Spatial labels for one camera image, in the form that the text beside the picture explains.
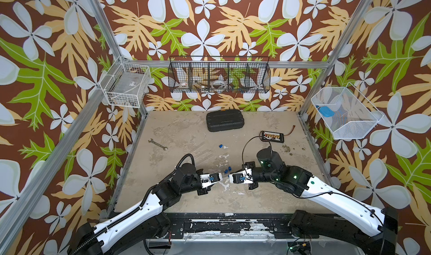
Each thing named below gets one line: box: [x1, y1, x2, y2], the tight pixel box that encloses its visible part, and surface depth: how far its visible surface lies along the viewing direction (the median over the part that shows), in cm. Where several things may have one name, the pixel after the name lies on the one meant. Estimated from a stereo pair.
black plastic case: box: [206, 109, 245, 132], surface depth 110 cm
